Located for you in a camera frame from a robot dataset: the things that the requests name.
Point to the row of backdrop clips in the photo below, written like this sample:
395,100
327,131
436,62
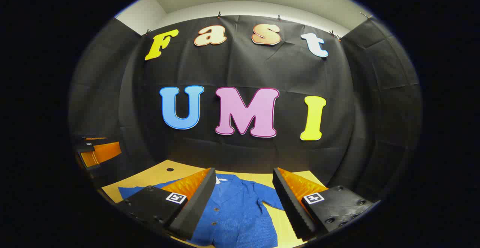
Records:
218,14

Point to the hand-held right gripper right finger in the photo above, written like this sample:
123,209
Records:
288,203

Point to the black backdrop cloth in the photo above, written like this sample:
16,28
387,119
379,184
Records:
243,71

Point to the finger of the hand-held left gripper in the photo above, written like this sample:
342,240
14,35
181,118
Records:
107,151
84,139

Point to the blue button shirt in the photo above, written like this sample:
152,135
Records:
232,212

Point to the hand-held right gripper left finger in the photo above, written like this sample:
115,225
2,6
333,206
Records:
195,206

